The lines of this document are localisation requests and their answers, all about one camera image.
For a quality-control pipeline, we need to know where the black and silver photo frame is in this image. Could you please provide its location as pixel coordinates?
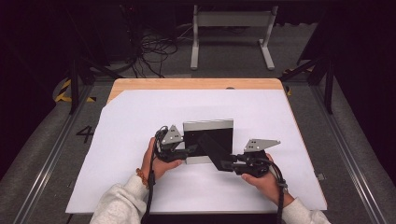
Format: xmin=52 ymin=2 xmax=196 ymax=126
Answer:
xmin=182 ymin=119 xmax=238 ymax=173

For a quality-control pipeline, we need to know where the aluminium floor rail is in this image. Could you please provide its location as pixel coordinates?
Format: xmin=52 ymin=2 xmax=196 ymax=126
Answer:
xmin=11 ymin=84 xmax=95 ymax=224
xmin=310 ymin=84 xmax=388 ymax=224

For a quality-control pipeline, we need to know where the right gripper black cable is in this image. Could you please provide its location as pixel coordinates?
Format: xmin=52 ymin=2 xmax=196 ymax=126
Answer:
xmin=257 ymin=157 xmax=290 ymax=224

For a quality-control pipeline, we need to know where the wooden table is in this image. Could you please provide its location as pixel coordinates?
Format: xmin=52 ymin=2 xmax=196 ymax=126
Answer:
xmin=106 ymin=77 xmax=329 ymax=211

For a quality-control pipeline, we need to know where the tangle of black cables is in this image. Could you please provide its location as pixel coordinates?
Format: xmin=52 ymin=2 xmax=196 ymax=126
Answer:
xmin=129 ymin=29 xmax=180 ymax=79

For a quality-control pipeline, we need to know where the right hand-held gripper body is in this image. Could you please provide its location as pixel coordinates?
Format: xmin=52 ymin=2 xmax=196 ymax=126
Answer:
xmin=232 ymin=138 xmax=281 ymax=179

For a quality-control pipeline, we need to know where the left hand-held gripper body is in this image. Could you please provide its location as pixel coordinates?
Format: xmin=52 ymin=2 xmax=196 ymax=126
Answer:
xmin=154 ymin=124 xmax=191 ymax=164

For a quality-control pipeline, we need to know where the person's right hand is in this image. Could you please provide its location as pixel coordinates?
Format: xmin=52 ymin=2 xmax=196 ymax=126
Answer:
xmin=241 ymin=153 xmax=295 ymax=207

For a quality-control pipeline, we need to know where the white metal desk frame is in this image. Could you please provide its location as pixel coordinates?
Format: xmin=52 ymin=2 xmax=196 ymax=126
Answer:
xmin=190 ymin=4 xmax=279 ymax=72

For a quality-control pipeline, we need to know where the person's left hand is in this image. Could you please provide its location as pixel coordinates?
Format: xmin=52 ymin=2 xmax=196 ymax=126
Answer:
xmin=140 ymin=136 xmax=185 ymax=182

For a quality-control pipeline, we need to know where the black metal stand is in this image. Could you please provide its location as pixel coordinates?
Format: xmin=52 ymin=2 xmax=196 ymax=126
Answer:
xmin=63 ymin=6 xmax=126 ymax=115
xmin=277 ymin=54 xmax=336 ymax=115

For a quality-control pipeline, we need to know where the white paper sheet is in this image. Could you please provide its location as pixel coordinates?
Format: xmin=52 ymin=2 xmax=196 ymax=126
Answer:
xmin=64 ymin=89 xmax=328 ymax=215

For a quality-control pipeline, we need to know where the orange bead bracelet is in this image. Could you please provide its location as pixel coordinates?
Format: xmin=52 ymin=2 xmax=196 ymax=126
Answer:
xmin=134 ymin=167 xmax=150 ymax=189

